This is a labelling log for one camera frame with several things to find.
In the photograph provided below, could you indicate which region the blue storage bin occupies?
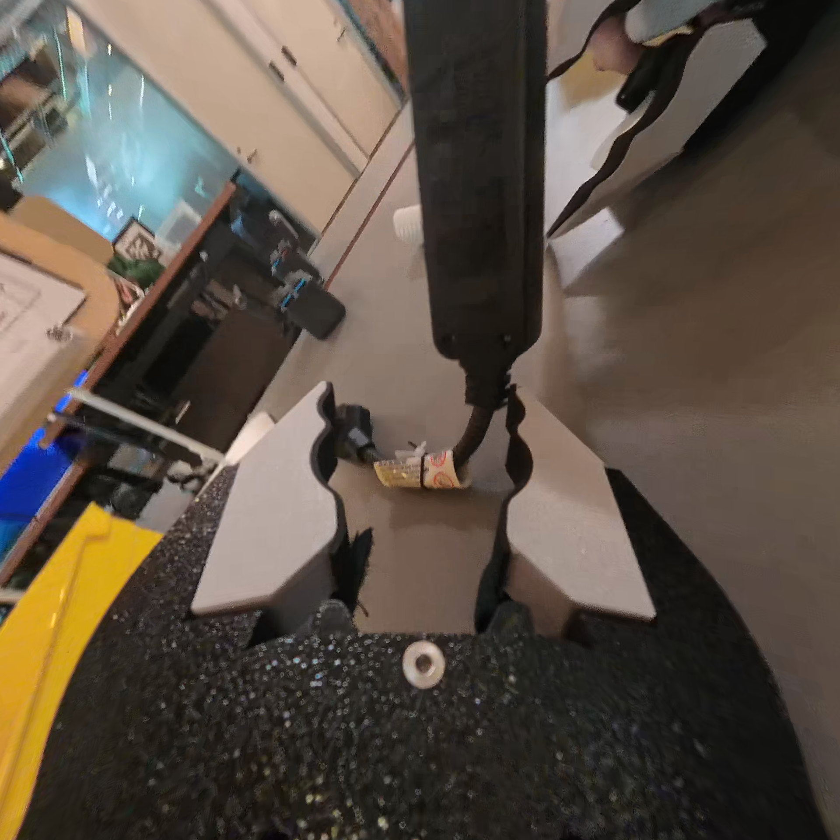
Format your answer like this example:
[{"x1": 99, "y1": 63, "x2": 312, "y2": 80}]
[{"x1": 0, "y1": 430, "x2": 89, "y2": 526}]

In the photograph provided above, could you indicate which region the yellow plastic bin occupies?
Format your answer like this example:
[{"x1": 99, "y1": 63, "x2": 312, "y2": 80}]
[{"x1": 0, "y1": 502, "x2": 165, "y2": 840}]

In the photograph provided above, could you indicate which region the person's right hand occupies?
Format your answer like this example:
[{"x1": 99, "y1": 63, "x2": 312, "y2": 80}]
[{"x1": 591, "y1": 26, "x2": 634, "y2": 73}]

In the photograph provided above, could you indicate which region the black device blue trim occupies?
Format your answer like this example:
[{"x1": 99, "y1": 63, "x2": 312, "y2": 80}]
[{"x1": 279, "y1": 272, "x2": 316, "y2": 312}]

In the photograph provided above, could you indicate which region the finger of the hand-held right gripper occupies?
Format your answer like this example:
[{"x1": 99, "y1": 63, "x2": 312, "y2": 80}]
[
  {"x1": 546, "y1": 0, "x2": 643, "y2": 83},
  {"x1": 546, "y1": 23, "x2": 770, "y2": 291}
]

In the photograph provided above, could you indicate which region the black power strip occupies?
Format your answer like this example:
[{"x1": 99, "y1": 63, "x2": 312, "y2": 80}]
[{"x1": 402, "y1": 0, "x2": 549, "y2": 365}]

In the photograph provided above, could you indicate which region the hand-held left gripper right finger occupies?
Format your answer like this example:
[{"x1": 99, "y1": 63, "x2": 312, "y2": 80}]
[{"x1": 502, "y1": 384, "x2": 658, "y2": 639}]

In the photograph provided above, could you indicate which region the green plant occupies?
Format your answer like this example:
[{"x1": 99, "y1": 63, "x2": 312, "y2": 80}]
[{"x1": 107, "y1": 255, "x2": 166, "y2": 293}]

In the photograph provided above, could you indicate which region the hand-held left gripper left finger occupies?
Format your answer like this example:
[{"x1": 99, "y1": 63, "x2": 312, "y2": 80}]
[{"x1": 190, "y1": 379, "x2": 350, "y2": 634}]

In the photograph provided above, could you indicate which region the small wooden board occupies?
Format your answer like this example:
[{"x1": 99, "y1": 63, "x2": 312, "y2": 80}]
[{"x1": 10, "y1": 196, "x2": 116, "y2": 265}]

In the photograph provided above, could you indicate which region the white cabinet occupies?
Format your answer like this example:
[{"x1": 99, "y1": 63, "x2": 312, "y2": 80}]
[{"x1": 69, "y1": 0, "x2": 404, "y2": 232}]

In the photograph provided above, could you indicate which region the brown-edged table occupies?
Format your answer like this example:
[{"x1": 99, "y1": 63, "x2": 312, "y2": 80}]
[{"x1": 0, "y1": 182, "x2": 238, "y2": 585}]

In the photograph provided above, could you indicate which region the printed instruction sheet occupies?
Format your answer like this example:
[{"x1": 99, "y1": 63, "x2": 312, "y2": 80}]
[{"x1": 0, "y1": 252, "x2": 88, "y2": 401}]

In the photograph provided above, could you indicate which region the framed marker sign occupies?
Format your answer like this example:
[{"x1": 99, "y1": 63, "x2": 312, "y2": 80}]
[{"x1": 113, "y1": 220, "x2": 165, "y2": 261}]

